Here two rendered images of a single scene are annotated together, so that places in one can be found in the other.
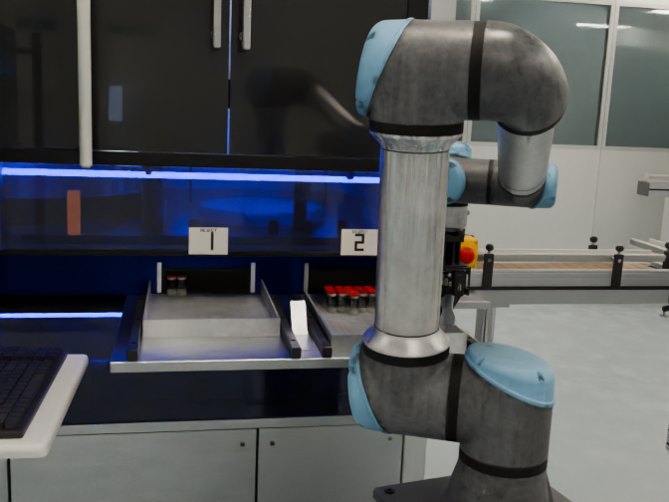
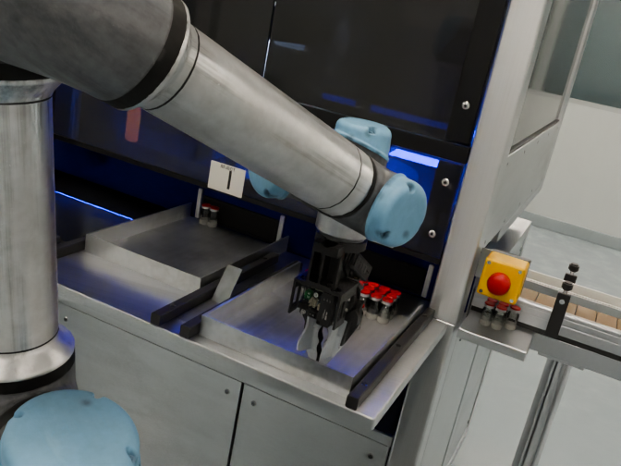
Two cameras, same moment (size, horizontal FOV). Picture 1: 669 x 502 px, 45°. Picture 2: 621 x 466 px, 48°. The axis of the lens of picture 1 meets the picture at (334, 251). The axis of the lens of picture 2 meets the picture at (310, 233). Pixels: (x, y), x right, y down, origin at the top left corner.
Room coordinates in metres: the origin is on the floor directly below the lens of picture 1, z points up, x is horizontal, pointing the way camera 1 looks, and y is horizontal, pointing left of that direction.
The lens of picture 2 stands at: (0.67, -0.65, 1.40)
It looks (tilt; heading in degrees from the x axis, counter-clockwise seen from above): 18 degrees down; 33
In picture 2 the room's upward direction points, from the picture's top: 11 degrees clockwise
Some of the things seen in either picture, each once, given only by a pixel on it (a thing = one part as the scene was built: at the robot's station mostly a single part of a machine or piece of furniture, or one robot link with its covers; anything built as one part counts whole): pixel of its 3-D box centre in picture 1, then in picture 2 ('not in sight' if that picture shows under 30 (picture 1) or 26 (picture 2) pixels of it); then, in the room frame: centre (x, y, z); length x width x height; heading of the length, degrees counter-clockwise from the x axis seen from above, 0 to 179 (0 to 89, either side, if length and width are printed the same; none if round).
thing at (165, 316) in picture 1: (209, 305); (194, 242); (1.64, 0.26, 0.90); 0.34 x 0.26 x 0.04; 11
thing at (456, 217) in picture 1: (447, 216); (347, 220); (1.44, -0.20, 1.14); 0.08 x 0.08 x 0.05
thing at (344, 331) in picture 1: (378, 318); (320, 318); (1.60, -0.10, 0.90); 0.34 x 0.26 x 0.04; 11
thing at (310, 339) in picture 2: not in sight; (308, 339); (1.43, -0.18, 0.95); 0.06 x 0.03 x 0.09; 11
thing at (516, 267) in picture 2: (458, 251); (504, 276); (1.87, -0.30, 1.00); 0.08 x 0.07 x 0.07; 11
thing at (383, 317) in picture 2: (366, 301); (346, 296); (1.70, -0.08, 0.91); 0.18 x 0.02 x 0.05; 101
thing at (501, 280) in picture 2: (465, 255); (499, 283); (1.83, -0.30, 1.00); 0.04 x 0.04 x 0.04; 11
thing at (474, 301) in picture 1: (455, 298); (497, 331); (1.92, -0.30, 0.87); 0.14 x 0.13 x 0.02; 11
